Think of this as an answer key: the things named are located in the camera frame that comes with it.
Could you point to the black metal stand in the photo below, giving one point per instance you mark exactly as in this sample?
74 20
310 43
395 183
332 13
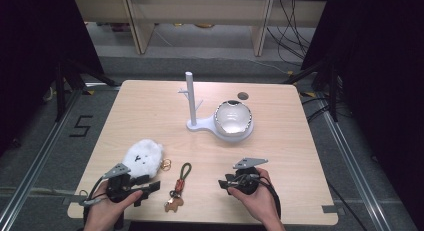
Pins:
333 91
60 91

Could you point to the person's right hand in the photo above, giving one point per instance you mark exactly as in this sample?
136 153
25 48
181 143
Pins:
263 204

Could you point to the person's left hand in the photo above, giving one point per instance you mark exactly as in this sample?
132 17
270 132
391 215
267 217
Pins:
103 211

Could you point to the dark round table grommet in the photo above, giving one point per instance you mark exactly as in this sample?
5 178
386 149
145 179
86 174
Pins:
243 96

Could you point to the white branched hanger stand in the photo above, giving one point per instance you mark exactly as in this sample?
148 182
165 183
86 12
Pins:
191 101

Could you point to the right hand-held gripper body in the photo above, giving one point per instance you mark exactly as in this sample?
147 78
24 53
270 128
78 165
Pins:
246 182

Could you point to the dark curtain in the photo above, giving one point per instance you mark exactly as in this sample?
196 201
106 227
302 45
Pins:
383 74
30 57

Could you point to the light wooden shelf unit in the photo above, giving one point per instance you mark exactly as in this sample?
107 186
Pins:
200 11

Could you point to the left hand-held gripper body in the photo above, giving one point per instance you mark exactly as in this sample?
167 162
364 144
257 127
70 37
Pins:
116 187

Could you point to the silver-rimmed white bowl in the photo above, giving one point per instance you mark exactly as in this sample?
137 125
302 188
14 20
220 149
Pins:
232 119

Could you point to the aluminium floor rail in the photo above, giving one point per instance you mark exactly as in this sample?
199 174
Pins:
36 164
353 164

